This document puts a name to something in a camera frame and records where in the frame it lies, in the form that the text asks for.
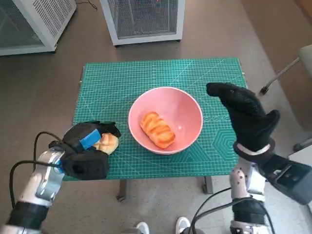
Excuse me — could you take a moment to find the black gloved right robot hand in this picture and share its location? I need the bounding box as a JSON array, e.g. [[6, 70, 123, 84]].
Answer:
[[206, 82, 281, 152]]

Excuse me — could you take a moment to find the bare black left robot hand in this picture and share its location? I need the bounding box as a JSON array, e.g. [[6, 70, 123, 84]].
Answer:
[[62, 120, 122, 156]]

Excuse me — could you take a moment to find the pale round toy bread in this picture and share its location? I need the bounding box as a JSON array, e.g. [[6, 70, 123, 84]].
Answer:
[[93, 133, 119, 155]]

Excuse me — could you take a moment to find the pink bowl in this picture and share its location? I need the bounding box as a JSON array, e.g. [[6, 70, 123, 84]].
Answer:
[[128, 86, 204, 156]]

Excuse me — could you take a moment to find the orange braided toy bread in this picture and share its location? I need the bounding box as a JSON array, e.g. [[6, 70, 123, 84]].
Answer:
[[140, 111, 176, 149]]

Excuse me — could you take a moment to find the green cutting mat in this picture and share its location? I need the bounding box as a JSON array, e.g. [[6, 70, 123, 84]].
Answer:
[[62, 58, 248, 181]]

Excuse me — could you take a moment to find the metal table leg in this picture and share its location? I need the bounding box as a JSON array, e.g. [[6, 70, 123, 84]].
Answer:
[[116, 179, 128, 202], [202, 175, 215, 195]]

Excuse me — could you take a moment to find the white desk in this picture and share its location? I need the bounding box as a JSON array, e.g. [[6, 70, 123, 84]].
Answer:
[[287, 148, 312, 169]]

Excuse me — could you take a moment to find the grey chair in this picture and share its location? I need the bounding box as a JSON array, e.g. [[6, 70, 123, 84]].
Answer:
[[259, 45, 312, 152]]

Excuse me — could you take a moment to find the white shoe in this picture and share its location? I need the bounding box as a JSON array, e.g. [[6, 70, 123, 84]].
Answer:
[[135, 221, 150, 234], [175, 216, 191, 234]]

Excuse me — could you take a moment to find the white mesh cabinet with louvres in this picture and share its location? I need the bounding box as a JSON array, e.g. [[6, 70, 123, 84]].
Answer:
[[0, 0, 78, 56]]

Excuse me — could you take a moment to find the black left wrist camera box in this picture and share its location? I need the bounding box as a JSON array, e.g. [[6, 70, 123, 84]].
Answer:
[[60, 151, 110, 180]]

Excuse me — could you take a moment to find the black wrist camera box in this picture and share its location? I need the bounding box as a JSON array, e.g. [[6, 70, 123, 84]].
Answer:
[[60, 151, 110, 180], [258, 156, 312, 205]]

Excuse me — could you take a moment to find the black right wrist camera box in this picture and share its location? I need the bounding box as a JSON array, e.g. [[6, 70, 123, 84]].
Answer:
[[258, 156, 312, 205]]

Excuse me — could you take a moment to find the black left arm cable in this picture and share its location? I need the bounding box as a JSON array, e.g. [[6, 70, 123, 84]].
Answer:
[[9, 131, 64, 208]]

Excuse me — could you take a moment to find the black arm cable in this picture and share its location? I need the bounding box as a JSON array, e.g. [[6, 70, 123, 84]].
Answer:
[[189, 186, 276, 234], [9, 131, 64, 208]]

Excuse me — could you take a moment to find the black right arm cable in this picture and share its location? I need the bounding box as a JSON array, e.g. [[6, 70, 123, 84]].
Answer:
[[189, 186, 276, 234]]

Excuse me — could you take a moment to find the thin black floor cable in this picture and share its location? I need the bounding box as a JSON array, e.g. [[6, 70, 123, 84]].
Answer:
[[77, 0, 98, 11]]

